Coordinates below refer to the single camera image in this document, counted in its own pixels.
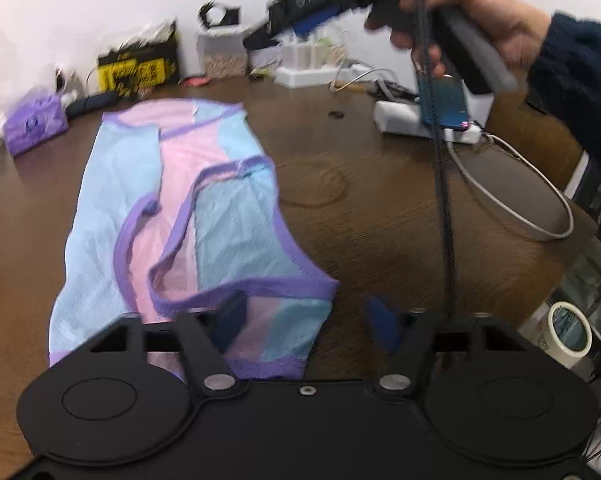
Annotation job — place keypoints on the pink blue mesh vest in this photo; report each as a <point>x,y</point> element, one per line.
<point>220,225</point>

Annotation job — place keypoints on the white power strip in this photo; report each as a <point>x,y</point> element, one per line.
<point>310,77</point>

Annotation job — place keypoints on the white masking tape roll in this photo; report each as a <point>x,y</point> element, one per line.
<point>580,347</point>

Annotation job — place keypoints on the purple tissue pack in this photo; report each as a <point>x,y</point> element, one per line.
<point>33,122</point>

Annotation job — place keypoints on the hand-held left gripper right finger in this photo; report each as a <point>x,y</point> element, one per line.
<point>384,322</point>

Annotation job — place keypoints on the small white carton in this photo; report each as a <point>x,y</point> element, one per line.
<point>398,120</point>

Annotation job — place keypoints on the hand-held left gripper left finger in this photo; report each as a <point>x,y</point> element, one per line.
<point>230,320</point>

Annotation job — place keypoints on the white round security camera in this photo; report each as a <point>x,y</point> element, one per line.
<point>69,92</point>

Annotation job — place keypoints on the person's right hand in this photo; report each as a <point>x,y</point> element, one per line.
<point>500,15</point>

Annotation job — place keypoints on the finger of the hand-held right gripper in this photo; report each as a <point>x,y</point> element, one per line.
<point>313,22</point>
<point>268,35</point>

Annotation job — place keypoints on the black pouch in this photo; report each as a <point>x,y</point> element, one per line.
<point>90,105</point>

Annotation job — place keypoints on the red packet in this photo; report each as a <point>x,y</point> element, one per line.
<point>195,81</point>

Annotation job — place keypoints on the black yellow cardboard box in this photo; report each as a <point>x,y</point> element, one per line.
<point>135,67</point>

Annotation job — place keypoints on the person's right forearm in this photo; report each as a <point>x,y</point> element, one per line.
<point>580,75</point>

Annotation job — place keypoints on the clear plastic storage container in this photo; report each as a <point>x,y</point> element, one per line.
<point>223,57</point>

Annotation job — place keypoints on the smartphone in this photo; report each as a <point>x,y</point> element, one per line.
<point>450,102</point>

